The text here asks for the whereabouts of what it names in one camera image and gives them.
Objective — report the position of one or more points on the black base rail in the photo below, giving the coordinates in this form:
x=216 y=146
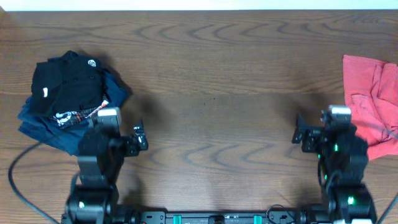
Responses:
x=273 y=216

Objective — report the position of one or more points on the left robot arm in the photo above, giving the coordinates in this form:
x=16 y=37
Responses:
x=94 y=194

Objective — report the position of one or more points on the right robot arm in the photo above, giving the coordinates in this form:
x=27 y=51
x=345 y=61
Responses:
x=342 y=159

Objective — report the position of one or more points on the black patterned folded garment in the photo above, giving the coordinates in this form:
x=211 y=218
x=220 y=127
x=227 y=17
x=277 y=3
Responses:
x=71 y=118

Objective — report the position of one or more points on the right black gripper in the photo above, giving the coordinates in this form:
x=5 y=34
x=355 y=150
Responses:
x=312 y=135

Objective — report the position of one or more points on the navy blue folded garment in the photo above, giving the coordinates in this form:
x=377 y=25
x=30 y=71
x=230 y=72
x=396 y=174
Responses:
x=43 y=129

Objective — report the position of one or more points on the red orange t-shirt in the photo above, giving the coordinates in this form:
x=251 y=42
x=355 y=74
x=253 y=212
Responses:
x=370 y=88

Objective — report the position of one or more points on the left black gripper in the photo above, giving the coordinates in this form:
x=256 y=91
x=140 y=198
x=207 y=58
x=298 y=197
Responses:
x=132 y=144

